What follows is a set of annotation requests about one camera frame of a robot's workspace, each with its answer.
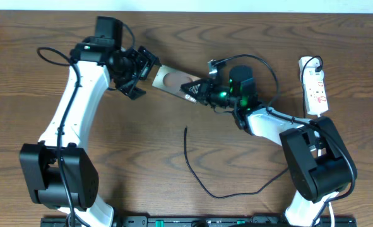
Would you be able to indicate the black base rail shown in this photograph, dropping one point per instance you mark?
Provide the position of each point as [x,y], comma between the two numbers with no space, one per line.
[258,220]

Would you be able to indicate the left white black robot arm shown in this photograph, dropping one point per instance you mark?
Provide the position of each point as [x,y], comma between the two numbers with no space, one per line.
[57,169]

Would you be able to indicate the white power strip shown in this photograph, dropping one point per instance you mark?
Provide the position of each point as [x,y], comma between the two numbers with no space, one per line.
[312,78]

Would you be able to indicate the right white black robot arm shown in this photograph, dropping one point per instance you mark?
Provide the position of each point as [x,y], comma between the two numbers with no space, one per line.
[319,163]

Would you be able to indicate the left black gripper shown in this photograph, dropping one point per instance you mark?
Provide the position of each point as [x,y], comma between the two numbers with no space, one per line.
[149,62]

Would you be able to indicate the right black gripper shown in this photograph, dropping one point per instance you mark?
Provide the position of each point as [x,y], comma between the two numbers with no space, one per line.
[203,94]

